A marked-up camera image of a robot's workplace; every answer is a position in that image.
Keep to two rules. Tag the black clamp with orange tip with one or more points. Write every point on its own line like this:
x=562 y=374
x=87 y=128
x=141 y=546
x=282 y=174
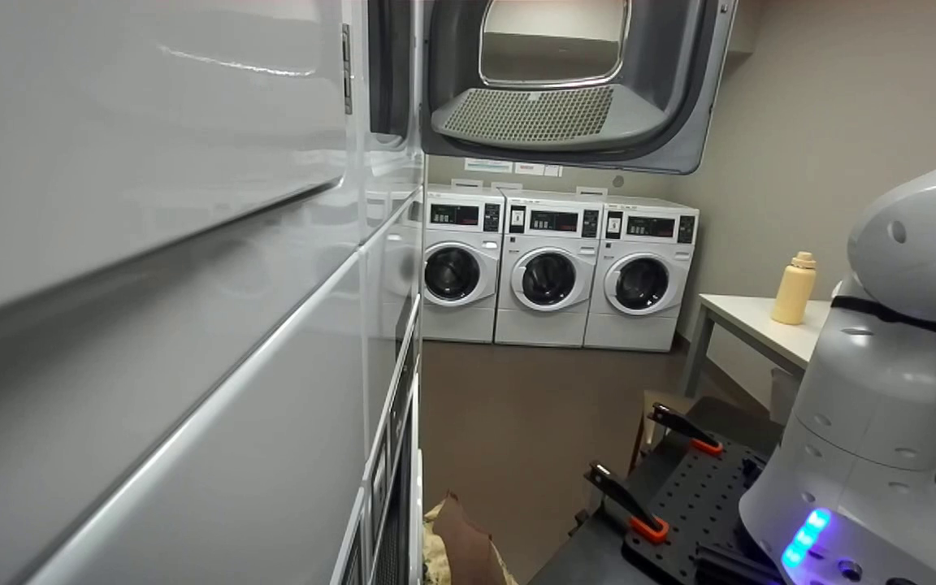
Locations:
x=683 y=427
x=624 y=506

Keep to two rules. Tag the white folding table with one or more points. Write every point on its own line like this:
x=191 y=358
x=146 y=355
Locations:
x=761 y=320

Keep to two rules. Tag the white stacked dryer numbered four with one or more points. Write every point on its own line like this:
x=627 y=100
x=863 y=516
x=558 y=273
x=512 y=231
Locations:
x=165 y=412

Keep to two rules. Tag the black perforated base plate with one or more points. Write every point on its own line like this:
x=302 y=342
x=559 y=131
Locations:
x=695 y=497

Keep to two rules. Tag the yellow plastic bottle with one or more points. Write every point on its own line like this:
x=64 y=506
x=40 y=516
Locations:
x=793 y=289

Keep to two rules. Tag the white front load washer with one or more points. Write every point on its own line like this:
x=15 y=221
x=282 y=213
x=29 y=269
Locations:
x=549 y=278
x=456 y=271
x=641 y=280

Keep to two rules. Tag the white stacked dryer numbered five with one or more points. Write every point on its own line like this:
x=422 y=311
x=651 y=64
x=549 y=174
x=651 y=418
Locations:
x=392 y=271

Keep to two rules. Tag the white wall sticker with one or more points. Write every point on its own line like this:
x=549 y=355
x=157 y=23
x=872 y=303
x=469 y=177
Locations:
x=536 y=171
x=484 y=167

